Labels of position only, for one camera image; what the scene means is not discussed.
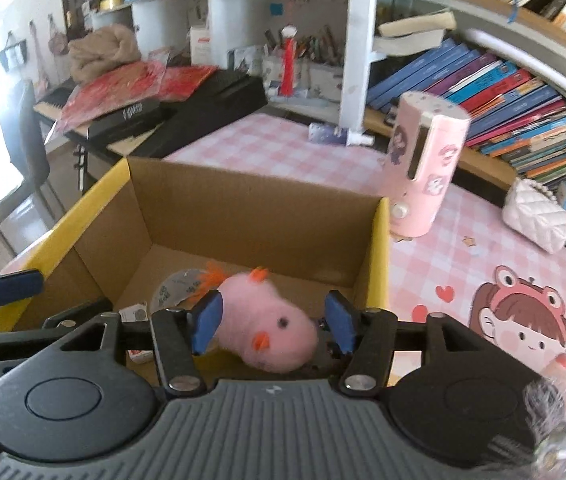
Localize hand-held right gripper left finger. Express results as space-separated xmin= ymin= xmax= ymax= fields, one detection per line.
xmin=43 ymin=290 xmax=225 ymax=395

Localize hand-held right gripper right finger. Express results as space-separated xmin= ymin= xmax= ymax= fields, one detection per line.
xmin=324 ymin=290 xmax=488 ymax=397

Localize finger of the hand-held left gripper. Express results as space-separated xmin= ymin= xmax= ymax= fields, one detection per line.
xmin=0 ymin=270 xmax=45 ymax=318
xmin=0 ymin=299 xmax=113 ymax=357

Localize pink plush chick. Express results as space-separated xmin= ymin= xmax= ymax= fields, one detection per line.
xmin=194 ymin=266 xmax=320 ymax=374

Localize yellow cardboard box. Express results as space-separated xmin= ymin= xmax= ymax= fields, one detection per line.
xmin=0 ymin=156 xmax=393 ymax=386

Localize grey chair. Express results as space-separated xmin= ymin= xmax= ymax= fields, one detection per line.
xmin=0 ymin=80 xmax=64 ymax=256

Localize pink checked tablecloth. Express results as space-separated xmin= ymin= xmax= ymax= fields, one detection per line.
xmin=163 ymin=112 xmax=566 ymax=411

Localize pink cartoon cylinder dispenser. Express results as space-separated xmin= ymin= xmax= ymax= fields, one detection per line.
xmin=380 ymin=91 xmax=472 ymax=240

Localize blue patterned small bottle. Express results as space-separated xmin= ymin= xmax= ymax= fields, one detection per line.
xmin=309 ymin=122 xmax=375 ymax=147

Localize long black box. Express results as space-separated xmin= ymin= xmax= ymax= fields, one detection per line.
xmin=86 ymin=99 xmax=162 ymax=141

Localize black electronic keyboard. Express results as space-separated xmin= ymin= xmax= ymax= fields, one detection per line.
xmin=32 ymin=69 xmax=269 ymax=161

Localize wooden bookshelf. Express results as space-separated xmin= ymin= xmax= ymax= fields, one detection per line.
xmin=363 ymin=0 xmax=566 ymax=252

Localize white quilted purse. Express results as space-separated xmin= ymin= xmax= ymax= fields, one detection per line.
xmin=502 ymin=177 xmax=566 ymax=254

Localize red paper bundle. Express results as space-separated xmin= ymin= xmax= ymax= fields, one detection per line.
xmin=53 ymin=60 xmax=166 ymax=133

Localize black tote bag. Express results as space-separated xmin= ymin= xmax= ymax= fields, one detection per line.
xmin=0 ymin=32 xmax=28 ymax=71

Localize red paper sheet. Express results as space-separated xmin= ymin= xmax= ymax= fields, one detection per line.
xmin=155 ymin=64 xmax=219 ymax=101

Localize pen holder with pens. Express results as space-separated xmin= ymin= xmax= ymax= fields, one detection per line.
xmin=262 ymin=27 xmax=344 ymax=99

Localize pink hanging bag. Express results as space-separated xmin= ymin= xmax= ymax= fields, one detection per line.
xmin=47 ymin=15 xmax=69 ymax=56

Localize brown crumpled cloth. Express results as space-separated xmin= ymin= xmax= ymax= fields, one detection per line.
xmin=67 ymin=24 xmax=143 ymax=85

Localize red tassel ornament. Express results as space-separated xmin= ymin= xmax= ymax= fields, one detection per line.
xmin=279 ymin=25 xmax=298 ymax=97

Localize white shelf unit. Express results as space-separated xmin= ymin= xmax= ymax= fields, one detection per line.
xmin=90 ymin=0 xmax=380 ymax=133

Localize white red label box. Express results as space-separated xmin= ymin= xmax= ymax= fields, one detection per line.
xmin=190 ymin=26 xmax=212 ymax=66

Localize cream paged flat books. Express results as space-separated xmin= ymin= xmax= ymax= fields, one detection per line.
xmin=375 ymin=9 xmax=456 ymax=56

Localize white tube lamp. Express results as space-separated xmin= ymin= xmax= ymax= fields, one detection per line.
xmin=463 ymin=27 xmax=566 ymax=128

